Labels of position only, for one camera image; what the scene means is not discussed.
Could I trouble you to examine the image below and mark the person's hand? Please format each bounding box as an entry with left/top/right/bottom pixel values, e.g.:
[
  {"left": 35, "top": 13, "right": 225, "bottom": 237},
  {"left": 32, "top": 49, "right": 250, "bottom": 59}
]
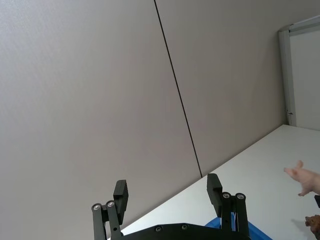
[{"left": 284, "top": 160, "right": 320, "bottom": 197}]

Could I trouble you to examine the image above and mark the blue plastic bin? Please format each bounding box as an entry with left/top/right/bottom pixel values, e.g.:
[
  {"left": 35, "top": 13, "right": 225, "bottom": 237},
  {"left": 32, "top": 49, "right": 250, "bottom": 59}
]
[{"left": 204, "top": 216, "right": 272, "bottom": 240}]

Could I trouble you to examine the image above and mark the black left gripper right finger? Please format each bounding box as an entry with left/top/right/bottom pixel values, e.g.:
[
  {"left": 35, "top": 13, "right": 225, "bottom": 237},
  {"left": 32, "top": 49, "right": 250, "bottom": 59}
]
[{"left": 206, "top": 173, "right": 251, "bottom": 239}]

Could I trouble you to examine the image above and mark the brown toy animal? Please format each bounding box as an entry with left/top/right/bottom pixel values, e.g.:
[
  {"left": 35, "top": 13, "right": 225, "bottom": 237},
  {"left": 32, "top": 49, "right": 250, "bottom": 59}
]
[{"left": 304, "top": 214, "right": 320, "bottom": 235}]

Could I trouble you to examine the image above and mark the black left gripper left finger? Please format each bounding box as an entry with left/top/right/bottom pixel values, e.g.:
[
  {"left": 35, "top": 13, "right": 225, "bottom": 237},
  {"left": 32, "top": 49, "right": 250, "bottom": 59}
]
[{"left": 91, "top": 179, "right": 130, "bottom": 240}]

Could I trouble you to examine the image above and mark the white framed panel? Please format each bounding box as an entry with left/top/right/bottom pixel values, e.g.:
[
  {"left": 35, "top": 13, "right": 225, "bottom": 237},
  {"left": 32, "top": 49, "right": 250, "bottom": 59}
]
[{"left": 278, "top": 14, "right": 320, "bottom": 131}]

